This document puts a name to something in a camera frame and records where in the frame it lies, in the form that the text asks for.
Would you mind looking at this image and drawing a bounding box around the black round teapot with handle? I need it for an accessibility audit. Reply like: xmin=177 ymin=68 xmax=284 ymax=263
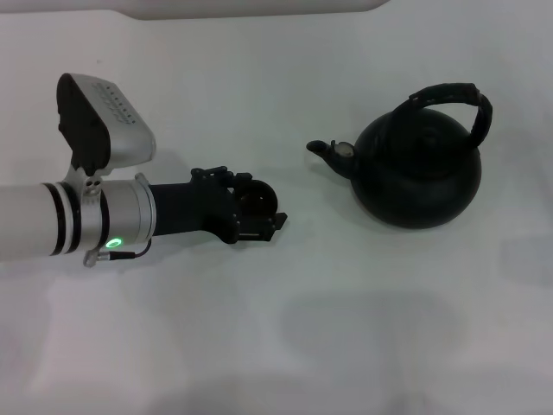
xmin=305 ymin=82 xmax=494 ymax=230

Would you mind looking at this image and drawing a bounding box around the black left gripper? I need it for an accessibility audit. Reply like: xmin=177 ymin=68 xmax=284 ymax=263
xmin=149 ymin=164 xmax=289 ymax=245

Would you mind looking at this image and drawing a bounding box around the thin dark left arm cable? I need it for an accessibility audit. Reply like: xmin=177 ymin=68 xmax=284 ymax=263
xmin=105 ymin=239 xmax=154 ymax=263

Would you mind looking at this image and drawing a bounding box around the small dark round teacup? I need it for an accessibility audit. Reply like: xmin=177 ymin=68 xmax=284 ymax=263
xmin=236 ymin=178 xmax=279 ymax=217

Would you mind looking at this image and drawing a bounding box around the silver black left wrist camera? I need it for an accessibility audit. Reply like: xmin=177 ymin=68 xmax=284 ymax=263
xmin=56 ymin=73 xmax=157 ymax=177

